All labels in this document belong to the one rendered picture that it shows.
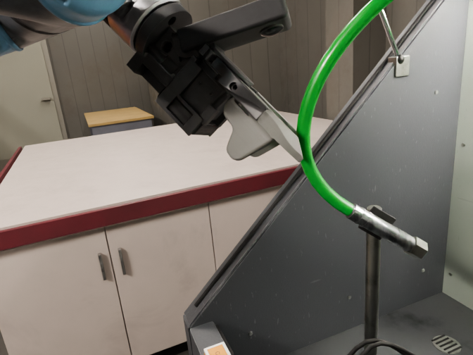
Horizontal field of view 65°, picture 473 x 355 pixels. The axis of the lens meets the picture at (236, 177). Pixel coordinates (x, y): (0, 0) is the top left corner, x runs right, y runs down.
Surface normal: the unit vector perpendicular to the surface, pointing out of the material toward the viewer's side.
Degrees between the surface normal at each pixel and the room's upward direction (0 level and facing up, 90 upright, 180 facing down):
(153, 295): 90
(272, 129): 81
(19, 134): 90
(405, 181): 90
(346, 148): 90
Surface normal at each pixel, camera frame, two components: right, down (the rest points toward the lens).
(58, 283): 0.39, 0.25
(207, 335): -0.09, -0.95
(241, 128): -0.42, -0.10
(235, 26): -0.25, 0.09
